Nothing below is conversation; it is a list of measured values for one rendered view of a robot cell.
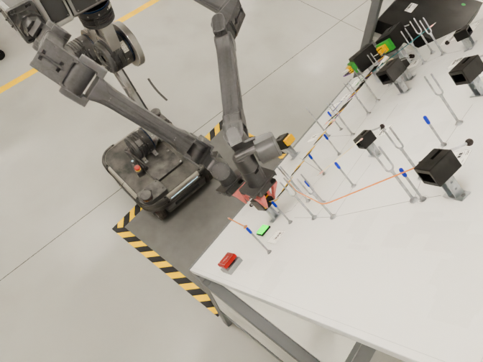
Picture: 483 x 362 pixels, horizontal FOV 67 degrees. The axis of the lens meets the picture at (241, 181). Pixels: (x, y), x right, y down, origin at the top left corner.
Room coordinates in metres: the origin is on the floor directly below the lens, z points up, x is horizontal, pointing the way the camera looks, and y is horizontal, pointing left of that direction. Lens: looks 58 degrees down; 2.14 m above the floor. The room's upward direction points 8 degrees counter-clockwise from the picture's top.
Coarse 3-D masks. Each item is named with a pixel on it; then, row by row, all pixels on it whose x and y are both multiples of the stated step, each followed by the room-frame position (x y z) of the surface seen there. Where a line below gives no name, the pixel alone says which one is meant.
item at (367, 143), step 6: (384, 126) 0.61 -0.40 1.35; (366, 132) 0.59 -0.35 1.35; (372, 132) 0.59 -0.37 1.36; (360, 138) 0.58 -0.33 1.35; (366, 138) 0.58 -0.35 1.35; (372, 138) 0.58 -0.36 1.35; (360, 144) 0.58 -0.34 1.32; (366, 144) 0.56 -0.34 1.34; (372, 144) 0.57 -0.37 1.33; (372, 150) 0.56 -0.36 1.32; (378, 150) 0.56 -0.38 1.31; (372, 156) 0.55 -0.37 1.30; (378, 156) 0.54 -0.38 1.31
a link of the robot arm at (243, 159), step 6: (252, 144) 0.60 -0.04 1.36; (240, 150) 0.59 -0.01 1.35; (246, 150) 0.58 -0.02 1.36; (252, 150) 0.57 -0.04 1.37; (234, 156) 0.58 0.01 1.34; (240, 156) 0.57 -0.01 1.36; (246, 156) 0.56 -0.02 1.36; (252, 156) 0.57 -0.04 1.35; (258, 156) 0.56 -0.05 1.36; (234, 162) 0.56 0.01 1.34; (240, 162) 0.55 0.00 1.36; (246, 162) 0.55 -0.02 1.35; (252, 162) 0.55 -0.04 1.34; (240, 168) 0.55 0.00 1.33; (246, 168) 0.54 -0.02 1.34; (252, 168) 0.54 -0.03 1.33; (246, 174) 0.54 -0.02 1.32
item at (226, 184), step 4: (228, 164) 0.67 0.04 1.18; (232, 172) 0.64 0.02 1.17; (236, 172) 0.67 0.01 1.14; (232, 176) 0.63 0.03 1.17; (236, 176) 0.64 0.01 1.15; (240, 176) 0.63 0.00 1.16; (224, 180) 0.62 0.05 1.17; (228, 180) 0.62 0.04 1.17; (232, 180) 0.62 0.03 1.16; (236, 180) 0.62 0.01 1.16; (224, 184) 0.62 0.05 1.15; (228, 184) 0.61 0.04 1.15; (232, 184) 0.61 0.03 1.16; (220, 188) 0.62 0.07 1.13; (224, 188) 0.61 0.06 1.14; (228, 188) 0.60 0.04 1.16; (220, 192) 0.60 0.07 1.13; (224, 192) 0.59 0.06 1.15
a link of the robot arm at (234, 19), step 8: (200, 0) 1.16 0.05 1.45; (208, 0) 1.12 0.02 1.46; (216, 0) 1.11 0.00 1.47; (224, 0) 1.09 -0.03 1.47; (232, 0) 1.07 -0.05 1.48; (208, 8) 1.13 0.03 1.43; (216, 8) 1.09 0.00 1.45; (224, 8) 1.05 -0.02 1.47; (232, 8) 1.04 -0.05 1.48; (240, 8) 1.08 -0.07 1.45; (224, 16) 1.02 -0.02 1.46; (232, 16) 1.02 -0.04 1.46; (240, 16) 1.06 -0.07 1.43; (232, 24) 1.02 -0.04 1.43; (240, 24) 1.05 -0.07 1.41; (232, 32) 1.00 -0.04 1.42
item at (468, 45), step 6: (468, 24) 0.89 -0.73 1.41; (456, 30) 0.90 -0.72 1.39; (462, 30) 0.88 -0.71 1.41; (468, 30) 0.89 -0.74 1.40; (456, 36) 0.88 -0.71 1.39; (462, 36) 0.87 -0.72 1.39; (468, 36) 0.86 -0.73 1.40; (462, 42) 0.87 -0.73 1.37; (468, 42) 0.86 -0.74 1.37; (474, 42) 0.86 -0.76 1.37; (468, 48) 0.85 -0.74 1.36
